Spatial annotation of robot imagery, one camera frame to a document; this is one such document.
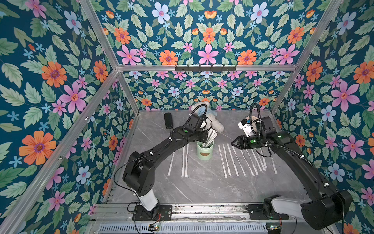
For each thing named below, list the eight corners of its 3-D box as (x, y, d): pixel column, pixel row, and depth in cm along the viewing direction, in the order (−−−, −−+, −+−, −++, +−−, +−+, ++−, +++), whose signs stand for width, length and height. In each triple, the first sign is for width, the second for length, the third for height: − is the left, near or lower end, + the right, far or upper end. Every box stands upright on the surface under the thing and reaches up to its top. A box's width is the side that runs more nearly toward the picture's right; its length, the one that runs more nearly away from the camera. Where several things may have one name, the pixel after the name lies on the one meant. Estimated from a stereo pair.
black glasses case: (165, 129, 110) (165, 127, 108) (164, 114, 120) (164, 112, 118) (173, 128, 111) (173, 126, 109) (171, 113, 121) (171, 111, 119)
